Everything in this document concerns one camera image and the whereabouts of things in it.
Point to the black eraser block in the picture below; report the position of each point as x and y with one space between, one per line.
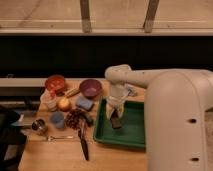
115 122

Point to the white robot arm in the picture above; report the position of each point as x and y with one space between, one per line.
176 101

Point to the silver fork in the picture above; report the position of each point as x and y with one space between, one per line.
51 138

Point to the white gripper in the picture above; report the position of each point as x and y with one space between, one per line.
115 99

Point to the crumpled white blue cloth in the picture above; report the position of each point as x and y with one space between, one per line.
131 92

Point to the black chair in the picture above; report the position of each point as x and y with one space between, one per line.
9 135

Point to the purple bowl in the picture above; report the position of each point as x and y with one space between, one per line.
90 88

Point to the blue sponge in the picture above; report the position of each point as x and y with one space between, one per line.
84 103

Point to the brown grape bunch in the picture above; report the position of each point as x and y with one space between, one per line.
75 116

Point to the red bowl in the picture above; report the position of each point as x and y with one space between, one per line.
56 83

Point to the clear plastic bottle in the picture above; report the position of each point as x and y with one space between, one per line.
48 100

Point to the yellow red apple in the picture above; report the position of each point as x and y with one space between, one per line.
64 104

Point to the blue plastic cup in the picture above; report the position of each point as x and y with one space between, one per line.
57 119

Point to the corn cob toy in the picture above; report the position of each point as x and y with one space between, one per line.
72 92

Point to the black handled knife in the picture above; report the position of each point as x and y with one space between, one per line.
81 135

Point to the small metal cup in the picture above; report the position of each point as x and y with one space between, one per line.
39 126

